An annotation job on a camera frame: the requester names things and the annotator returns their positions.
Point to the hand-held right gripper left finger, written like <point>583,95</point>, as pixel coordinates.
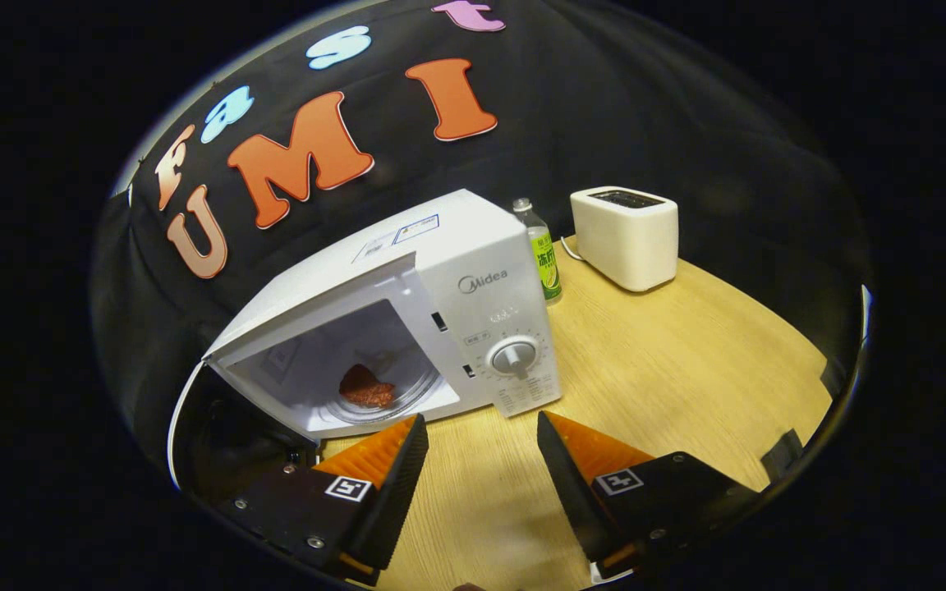
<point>391,501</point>

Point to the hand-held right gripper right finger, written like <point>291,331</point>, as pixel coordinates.
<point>571,492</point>

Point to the brown meat piece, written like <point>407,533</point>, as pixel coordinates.
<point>366,390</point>

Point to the white microwave oven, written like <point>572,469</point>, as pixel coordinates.
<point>473,246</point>

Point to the glass turntable plate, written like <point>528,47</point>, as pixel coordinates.
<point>420,386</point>

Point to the green label drink bottle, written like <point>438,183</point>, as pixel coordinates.
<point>545,263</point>

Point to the cream toaster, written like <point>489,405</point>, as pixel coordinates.
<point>625,246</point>

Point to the dark grey bracket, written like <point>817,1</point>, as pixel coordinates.
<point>832,377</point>
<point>782,454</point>

